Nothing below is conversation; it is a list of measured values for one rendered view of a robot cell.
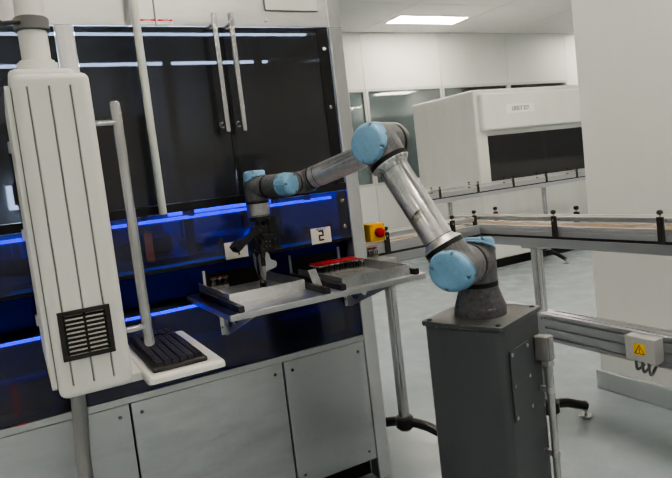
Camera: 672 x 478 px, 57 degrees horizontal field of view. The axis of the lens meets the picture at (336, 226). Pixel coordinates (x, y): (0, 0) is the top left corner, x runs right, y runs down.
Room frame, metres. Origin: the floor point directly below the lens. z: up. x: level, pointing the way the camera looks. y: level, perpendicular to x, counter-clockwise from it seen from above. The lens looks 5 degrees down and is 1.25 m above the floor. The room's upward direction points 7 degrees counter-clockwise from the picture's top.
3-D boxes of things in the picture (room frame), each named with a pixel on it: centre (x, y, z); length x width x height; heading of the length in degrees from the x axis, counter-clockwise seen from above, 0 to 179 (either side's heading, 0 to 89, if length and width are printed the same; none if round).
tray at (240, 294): (2.09, 0.32, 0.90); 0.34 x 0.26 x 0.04; 28
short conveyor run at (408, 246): (2.73, -0.33, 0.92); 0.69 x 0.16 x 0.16; 118
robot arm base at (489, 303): (1.78, -0.39, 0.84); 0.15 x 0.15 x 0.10
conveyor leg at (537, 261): (2.65, -0.85, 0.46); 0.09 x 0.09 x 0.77; 28
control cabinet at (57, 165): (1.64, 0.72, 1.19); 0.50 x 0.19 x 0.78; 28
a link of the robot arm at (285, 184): (2.02, 0.16, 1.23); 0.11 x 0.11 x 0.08; 56
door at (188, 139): (2.09, 0.54, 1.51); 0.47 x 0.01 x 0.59; 118
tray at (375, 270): (2.15, -0.04, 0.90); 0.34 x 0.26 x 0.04; 27
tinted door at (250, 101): (2.30, 0.14, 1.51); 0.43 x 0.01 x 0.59; 118
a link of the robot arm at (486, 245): (1.78, -0.39, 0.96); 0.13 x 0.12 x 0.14; 146
